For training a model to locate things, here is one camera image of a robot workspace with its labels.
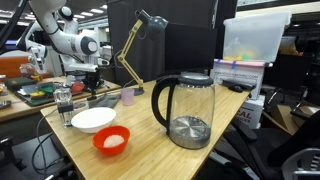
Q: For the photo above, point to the black computer mouse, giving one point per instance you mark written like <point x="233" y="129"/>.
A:
<point x="236" y="88"/>

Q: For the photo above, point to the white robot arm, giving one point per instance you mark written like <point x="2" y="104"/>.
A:
<point x="78" y="51"/>

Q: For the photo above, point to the black tray with toys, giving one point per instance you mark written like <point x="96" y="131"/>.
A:
<point x="38" y="94"/>

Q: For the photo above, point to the white box red lettering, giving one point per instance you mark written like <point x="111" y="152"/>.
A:
<point x="250" y="112"/>

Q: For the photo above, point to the white bowl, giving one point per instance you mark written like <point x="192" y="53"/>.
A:
<point x="94" y="119"/>

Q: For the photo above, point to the grey knitted cloth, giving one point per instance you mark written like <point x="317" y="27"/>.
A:
<point x="105" y="101"/>

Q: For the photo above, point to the pink translucent cup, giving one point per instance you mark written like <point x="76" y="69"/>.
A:
<point x="127" y="96"/>

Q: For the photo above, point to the wooden desk lamp grey shade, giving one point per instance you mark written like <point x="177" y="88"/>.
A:
<point x="154" y="26"/>

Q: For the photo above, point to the white cardboard box pink lid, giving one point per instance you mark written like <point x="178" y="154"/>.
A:
<point x="245" y="72"/>

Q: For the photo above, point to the clear glass grinder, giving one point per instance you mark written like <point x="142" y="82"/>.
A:
<point x="63" y="99"/>

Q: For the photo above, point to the glass electric kettle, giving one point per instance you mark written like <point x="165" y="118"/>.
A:
<point x="190" y="108"/>

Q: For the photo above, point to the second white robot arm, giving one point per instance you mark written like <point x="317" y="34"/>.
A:
<point x="38" y="52"/>

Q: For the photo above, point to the orange bowl with rice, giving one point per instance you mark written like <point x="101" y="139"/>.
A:
<point x="111" y="140"/>

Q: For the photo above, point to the black computer monitor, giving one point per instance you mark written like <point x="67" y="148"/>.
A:
<point x="189" y="48"/>

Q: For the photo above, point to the translucent plastic storage bin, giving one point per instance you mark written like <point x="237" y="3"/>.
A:
<point x="256" y="37"/>

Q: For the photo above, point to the black office chair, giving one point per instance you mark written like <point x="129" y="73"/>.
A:
<point x="273" y="154"/>

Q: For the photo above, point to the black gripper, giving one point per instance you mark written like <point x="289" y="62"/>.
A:
<point x="92" y="81"/>

